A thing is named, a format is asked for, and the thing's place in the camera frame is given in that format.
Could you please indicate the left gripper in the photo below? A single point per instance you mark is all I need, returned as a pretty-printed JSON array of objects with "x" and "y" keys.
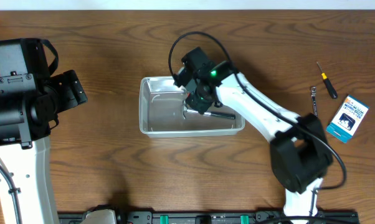
[{"x": 66, "y": 90}]

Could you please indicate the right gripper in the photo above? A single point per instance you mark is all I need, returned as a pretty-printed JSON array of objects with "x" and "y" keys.
[{"x": 200, "y": 107}]

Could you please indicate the small claw hammer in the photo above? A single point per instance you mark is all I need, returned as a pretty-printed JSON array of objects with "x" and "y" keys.
[{"x": 186, "y": 110}]

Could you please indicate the clear plastic container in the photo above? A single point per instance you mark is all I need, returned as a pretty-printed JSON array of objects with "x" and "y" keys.
[{"x": 160, "y": 113}]

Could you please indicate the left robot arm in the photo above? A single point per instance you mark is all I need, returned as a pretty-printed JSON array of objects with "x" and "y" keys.
[{"x": 31, "y": 97}]

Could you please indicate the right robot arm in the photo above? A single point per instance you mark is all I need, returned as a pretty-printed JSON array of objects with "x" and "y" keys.
[{"x": 299, "y": 152}]

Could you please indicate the black yellow screwdriver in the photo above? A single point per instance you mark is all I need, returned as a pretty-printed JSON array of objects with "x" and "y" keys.
[{"x": 331, "y": 90}]

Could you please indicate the blue white product box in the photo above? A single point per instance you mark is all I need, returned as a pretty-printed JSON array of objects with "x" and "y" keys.
[{"x": 347, "y": 119}]

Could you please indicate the silver ring spanner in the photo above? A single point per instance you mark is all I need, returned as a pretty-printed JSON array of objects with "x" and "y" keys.
[{"x": 313, "y": 100}]

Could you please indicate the black mounting rail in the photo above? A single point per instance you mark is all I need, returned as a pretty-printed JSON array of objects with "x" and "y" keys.
[{"x": 152, "y": 217}]

